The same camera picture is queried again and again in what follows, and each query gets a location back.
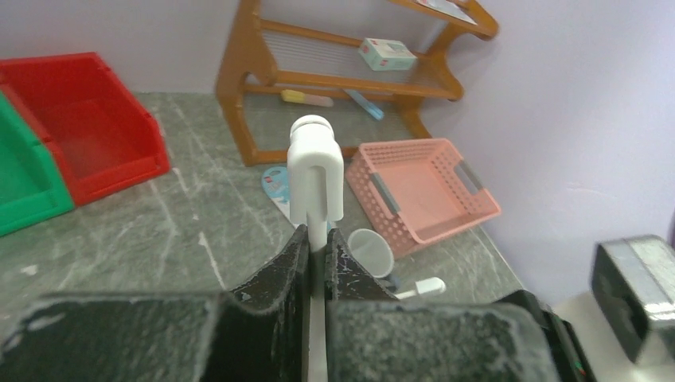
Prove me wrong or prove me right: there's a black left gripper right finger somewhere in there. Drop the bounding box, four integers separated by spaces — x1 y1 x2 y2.
325 229 559 381

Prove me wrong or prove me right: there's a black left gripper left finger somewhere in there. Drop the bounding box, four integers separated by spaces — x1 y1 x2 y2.
1 226 309 381

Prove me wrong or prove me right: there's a grey-blue mug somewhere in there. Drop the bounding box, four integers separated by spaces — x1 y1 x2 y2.
347 228 395 279

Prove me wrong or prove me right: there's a cream toothbrush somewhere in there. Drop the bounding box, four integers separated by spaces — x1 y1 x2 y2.
287 115 344 381

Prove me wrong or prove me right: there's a white toothbrush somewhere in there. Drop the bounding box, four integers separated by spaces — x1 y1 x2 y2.
395 277 447 300

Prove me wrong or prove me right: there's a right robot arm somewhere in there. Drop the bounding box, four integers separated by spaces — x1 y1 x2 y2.
500 235 674 381

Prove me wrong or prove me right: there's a pink plastic basket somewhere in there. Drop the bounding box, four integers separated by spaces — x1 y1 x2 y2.
345 138 501 259

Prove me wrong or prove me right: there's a green plastic bin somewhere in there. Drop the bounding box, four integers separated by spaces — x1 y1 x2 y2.
1 95 75 236

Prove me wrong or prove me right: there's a red bin with holder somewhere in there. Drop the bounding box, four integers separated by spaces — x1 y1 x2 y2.
1 53 170 206

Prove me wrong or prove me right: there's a yellow pink marker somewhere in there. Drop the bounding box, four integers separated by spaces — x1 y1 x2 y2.
280 89 334 107

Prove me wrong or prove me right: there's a wooden shelf rack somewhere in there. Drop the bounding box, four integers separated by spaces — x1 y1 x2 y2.
215 1 500 166

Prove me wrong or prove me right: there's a small white box on shelf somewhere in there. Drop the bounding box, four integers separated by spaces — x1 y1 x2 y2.
358 38 417 72

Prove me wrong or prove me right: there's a plastic packet on top shelf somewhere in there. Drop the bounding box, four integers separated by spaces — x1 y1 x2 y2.
416 0 476 25

